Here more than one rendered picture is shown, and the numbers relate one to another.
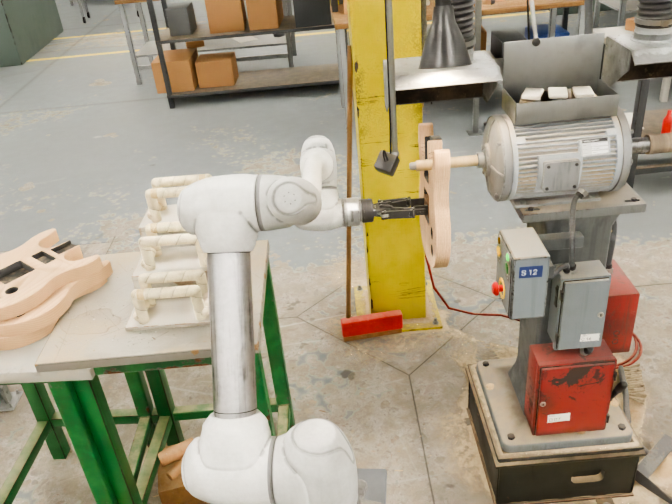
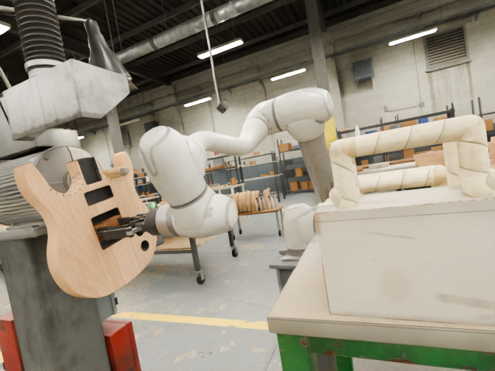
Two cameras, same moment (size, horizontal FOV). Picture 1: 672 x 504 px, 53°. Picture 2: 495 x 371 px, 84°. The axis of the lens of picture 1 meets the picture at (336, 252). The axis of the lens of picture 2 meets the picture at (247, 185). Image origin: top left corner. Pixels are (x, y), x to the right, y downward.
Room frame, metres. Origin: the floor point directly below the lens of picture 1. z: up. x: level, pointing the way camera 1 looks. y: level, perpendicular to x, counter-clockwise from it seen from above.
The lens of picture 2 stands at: (2.46, 0.41, 1.19)
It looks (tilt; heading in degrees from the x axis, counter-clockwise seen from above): 3 degrees down; 203
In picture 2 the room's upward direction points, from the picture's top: 10 degrees counter-clockwise
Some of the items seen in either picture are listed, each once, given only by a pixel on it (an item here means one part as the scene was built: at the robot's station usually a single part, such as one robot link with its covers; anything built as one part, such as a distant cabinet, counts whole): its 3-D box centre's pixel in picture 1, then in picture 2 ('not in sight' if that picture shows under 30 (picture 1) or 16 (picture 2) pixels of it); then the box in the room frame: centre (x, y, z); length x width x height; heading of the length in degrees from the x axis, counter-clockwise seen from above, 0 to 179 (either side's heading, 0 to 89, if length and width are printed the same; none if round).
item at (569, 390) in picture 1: (569, 382); (107, 351); (1.64, -0.73, 0.49); 0.25 x 0.12 x 0.37; 89
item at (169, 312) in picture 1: (176, 311); not in sight; (1.64, 0.49, 0.94); 0.27 x 0.15 x 0.01; 88
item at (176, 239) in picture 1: (171, 239); (394, 177); (1.75, 0.48, 1.12); 0.20 x 0.03 x 0.03; 87
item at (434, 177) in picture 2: (177, 226); (397, 181); (1.83, 0.48, 1.12); 0.20 x 0.03 x 0.03; 87
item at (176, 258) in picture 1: (183, 271); not in sight; (1.79, 0.48, 0.98); 0.27 x 0.16 x 0.09; 88
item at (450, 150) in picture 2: (153, 207); (457, 159); (1.92, 0.56, 1.15); 0.03 x 0.03 x 0.09
